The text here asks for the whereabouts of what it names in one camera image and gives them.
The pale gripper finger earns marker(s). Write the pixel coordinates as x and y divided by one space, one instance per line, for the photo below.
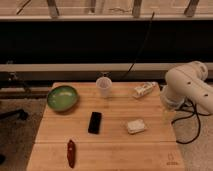
168 116

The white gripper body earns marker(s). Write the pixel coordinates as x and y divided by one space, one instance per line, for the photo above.
170 99

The black eraser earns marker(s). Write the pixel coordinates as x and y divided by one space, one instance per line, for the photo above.
95 122

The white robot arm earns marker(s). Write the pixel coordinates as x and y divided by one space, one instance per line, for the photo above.
187 82

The white sponge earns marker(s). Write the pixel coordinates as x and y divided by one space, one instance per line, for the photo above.
135 126

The clear plastic cup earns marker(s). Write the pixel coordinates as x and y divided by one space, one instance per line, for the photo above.
104 85

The green bowl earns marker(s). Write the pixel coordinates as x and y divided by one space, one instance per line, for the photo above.
62 98

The black office chair base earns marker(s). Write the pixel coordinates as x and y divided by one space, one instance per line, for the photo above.
20 113

